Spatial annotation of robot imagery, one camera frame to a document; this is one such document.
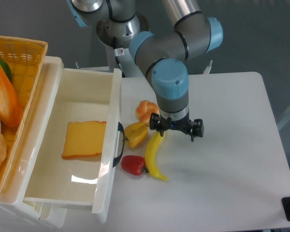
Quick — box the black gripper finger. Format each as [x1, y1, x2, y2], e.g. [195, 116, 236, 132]
[184, 119, 204, 142]
[149, 113, 165, 137]

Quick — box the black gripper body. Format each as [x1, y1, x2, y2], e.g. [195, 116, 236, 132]
[157, 114, 191, 133]

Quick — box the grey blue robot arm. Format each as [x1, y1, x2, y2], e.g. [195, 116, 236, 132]
[67, 0, 223, 138]

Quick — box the white drawer cabinet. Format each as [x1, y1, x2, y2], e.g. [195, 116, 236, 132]
[0, 56, 67, 228]

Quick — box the knotted bread bun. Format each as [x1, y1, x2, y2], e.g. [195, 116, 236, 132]
[135, 100, 160, 127]

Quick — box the yellow bell pepper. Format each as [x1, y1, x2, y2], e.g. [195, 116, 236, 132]
[124, 122, 148, 148]

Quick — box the yellow banana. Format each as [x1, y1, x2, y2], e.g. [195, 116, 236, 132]
[144, 132, 168, 182]

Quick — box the red bell pepper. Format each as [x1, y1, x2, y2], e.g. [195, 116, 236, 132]
[121, 155, 149, 176]

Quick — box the yellow toast slice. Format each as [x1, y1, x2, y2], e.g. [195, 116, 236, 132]
[61, 121, 106, 160]

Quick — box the yellow woven basket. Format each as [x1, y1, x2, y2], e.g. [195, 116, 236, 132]
[0, 36, 48, 194]

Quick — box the orange baguette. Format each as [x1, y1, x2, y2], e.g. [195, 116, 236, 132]
[0, 65, 23, 128]

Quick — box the green pepper in basket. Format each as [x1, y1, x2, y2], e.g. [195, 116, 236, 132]
[0, 58, 13, 82]

